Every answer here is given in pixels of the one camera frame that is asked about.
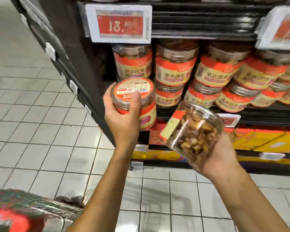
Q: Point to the person's right forearm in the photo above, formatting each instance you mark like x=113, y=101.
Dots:
x=251, y=205

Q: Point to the colourful stocked shelving unit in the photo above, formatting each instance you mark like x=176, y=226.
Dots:
x=48, y=50

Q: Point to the row of small cashew jars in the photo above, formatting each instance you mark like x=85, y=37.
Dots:
x=217, y=65

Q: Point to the long orange yellow box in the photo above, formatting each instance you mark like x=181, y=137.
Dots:
x=280, y=142

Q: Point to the person's right hand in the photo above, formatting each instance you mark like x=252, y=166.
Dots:
x=222, y=166

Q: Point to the flat yellow box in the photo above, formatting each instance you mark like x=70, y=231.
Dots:
x=154, y=155

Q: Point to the red-label clear nut jar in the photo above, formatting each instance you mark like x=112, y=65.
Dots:
x=135, y=87
x=196, y=135

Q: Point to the large white price tag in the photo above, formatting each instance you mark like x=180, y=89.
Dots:
x=118, y=22
x=280, y=29

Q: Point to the person's left hand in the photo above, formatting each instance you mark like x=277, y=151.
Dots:
x=123, y=128

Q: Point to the person's left forearm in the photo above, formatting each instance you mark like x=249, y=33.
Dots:
x=109, y=195

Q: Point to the small white price tag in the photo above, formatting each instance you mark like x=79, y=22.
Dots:
x=230, y=120
x=137, y=165
x=272, y=156
x=141, y=147

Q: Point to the black metal store shelf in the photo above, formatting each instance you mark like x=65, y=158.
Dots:
x=193, y=19

